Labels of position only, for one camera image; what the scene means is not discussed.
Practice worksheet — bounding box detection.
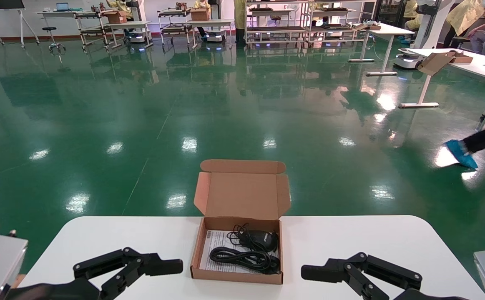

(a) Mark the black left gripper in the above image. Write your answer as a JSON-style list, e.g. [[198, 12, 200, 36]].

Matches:
[[5, 247, 183, 300]]

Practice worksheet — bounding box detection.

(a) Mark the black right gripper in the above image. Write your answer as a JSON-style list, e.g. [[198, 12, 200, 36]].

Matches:
[[302, 252, 470, 300]]

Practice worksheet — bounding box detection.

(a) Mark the brown cardboard storage box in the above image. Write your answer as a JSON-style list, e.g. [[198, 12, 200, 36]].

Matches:
[[190, 159, 292, 285]]

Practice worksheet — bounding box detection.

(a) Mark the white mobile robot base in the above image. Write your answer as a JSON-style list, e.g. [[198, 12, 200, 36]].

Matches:
[[126, 29, 148, 45], [204, 28, 228, 43]]

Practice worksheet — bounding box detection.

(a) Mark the open brown cardboard box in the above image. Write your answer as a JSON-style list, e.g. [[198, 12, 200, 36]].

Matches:
[[417, 51, 474, 76]]

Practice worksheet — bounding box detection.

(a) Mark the white printed instruction sheet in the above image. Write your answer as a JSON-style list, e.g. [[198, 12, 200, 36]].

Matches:
[[199, 229, 280, 274]]

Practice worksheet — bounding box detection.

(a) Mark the white metal stand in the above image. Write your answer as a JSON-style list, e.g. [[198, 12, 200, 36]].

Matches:
[[399, 48, 485, 132]]

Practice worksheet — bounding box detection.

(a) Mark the white tube rack cart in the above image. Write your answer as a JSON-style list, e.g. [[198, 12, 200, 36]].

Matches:
[[158, 7, 193, 50], [75, 10, 114, 51]]

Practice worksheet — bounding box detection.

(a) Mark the white table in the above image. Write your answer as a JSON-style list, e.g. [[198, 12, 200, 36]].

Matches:
[[186, 19, 235, 50], [348, 23, 415, 77], [107, 21, 154, 50]]

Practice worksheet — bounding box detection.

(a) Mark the black stool with chrome base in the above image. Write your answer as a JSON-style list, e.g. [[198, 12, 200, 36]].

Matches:
[[42, 27, 67, 55]]

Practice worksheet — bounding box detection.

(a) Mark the white tube shelf rack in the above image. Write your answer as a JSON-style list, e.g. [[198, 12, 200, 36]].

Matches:
[[245, 0, 310, 47], [308, 0, 377, 45]]

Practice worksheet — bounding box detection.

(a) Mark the tall white robot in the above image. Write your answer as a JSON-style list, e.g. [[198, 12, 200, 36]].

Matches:
[[394, 0, 455, 70]]

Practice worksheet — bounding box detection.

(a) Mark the white desk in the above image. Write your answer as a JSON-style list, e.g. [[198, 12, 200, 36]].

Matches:
[[38, 9, 85, 42]]

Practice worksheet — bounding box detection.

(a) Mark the black coiled power cable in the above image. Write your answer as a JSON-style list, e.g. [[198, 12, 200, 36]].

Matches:
[[209, 247, 281, 275]]

